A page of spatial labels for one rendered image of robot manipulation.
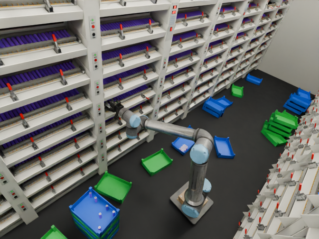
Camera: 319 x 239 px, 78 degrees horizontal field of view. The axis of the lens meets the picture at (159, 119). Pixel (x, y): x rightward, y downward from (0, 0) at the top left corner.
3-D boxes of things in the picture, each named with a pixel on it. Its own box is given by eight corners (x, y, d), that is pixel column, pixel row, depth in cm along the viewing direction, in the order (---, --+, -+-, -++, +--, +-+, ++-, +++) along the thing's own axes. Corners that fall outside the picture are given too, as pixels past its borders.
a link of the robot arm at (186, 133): (219, 129, 139) (139, 112, 169) (213, 139, 130) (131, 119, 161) (217, 142, 145) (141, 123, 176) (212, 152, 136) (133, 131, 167)
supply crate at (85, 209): (119, 214, 149) (119, 209, 144) (99, 238, 136) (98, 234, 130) (91, 191, 159) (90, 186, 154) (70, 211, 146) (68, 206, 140)
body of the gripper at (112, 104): (116, 98, 160) (126, 105, 154) (117, 106, 165) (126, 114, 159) (108, 101, 155) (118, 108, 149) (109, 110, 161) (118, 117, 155)
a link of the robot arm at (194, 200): (203, 205, 172) (217, 140, 130) (196, 223, 160) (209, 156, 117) (187, 197, 179) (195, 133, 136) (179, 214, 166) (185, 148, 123)
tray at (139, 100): (154, 96, 201) (157, 89, 194) (104, 121, 164) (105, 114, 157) (142, 82, 206) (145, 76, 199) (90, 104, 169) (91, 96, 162)
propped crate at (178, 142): (183, 155, 241) (183, 152, 234) (171, 145, 249) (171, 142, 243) (199, 140, 252) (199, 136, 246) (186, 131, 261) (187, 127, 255)
